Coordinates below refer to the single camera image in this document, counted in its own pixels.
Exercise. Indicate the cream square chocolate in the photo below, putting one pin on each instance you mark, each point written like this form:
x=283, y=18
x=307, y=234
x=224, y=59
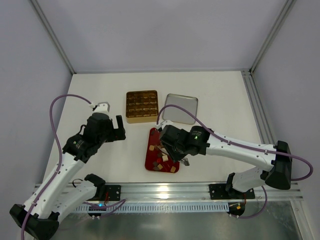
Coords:
x=164, y=158

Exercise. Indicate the gold chocolate box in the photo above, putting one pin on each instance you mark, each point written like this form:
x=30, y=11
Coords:
x=141, y=106

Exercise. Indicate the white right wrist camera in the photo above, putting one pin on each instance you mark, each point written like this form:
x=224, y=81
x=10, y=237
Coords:
x=160, y=126

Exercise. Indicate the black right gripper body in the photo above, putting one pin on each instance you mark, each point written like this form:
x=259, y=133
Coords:
x=171, y=149

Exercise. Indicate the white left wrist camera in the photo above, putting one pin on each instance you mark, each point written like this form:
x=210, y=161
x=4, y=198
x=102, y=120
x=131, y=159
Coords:
x=101, y=107

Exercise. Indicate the slotted cable duct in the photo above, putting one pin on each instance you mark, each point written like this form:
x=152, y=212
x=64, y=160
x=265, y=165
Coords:
x=161, y=207

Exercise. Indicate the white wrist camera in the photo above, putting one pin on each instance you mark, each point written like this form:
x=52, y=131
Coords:
x=160, y=126
x=101, y=107

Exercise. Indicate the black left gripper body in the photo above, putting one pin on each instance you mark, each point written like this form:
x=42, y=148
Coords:
x=115, y=131

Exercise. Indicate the metal tongs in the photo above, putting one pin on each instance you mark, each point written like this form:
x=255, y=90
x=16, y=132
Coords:
x=185, y=162

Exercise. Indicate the aluminium mounting rail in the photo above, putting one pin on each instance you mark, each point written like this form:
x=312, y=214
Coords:
x=204, y=191

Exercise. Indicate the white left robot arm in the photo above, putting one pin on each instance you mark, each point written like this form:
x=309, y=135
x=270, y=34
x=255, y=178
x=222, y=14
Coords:
x=41, y=215

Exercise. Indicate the silver tin lid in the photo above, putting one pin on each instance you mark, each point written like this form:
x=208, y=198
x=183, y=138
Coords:
x=174, y=114

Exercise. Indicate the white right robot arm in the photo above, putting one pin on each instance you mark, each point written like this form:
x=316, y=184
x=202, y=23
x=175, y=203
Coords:
x=272, y=164

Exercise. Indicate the red rectangular tin tray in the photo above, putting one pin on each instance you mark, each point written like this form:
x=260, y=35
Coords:
x=153, y=159

